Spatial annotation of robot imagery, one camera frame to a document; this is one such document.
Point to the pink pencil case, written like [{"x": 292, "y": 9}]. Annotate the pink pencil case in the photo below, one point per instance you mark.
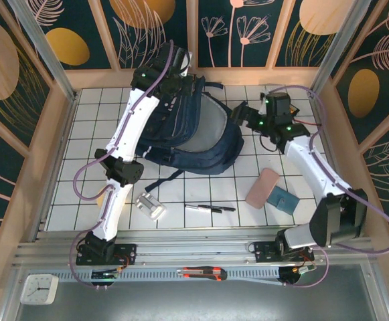
[{"x": 262, "y": 189}]

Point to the black marker pen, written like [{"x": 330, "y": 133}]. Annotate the black marker pen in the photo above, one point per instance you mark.
[{"x": 227, "y": 209}]

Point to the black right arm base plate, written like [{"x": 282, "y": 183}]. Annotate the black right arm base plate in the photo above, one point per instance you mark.
[{"x": 264, "y": 252}]

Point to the white square clock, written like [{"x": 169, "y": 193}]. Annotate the white square clock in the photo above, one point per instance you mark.
[{"x": 39, "y": 289}]

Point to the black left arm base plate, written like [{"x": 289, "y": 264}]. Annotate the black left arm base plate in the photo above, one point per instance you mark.
[{"x": 127, "y": 254}]

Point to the aluminium front rail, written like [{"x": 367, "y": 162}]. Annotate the aluminium front rail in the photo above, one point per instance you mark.
[{"x": 194, "y": 249}]

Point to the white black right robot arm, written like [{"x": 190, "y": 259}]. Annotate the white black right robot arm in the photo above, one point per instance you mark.
[{"x": 314, "y": 167}]

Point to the black controller board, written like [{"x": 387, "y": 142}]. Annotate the black controller board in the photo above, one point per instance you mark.
[
  {"x": 103, "y": 275},
  {"x": 289, "y": 275}
]

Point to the red black utility knife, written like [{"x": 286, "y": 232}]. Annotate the red black utility knife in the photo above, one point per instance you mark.
[{"x": 204, "y": 273}]

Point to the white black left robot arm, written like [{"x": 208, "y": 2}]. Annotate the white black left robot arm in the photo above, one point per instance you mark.
[{"x": 130, "y": 127}]

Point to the aluminium corner post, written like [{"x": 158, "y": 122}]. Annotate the aluminium corner post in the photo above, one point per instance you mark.
[
  {"x": 339, "y": 50},
  {"x": 47, "y": 50}
]

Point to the silver black pen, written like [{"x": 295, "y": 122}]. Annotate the silver black pen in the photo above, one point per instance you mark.
[{"x": 194, "y": 207}]

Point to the navy blue backpack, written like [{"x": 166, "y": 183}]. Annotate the navy blue backpack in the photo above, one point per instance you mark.
[{"x": 214, "y": 157}]

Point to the teal snap wallet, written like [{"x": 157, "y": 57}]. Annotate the teal snap wallet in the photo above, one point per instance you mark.
[{"x": 283, "y": 202}]

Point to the silver metal hinge block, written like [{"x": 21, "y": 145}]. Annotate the silver metal hinge block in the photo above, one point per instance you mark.
[{"x": 150, "y": 206}]

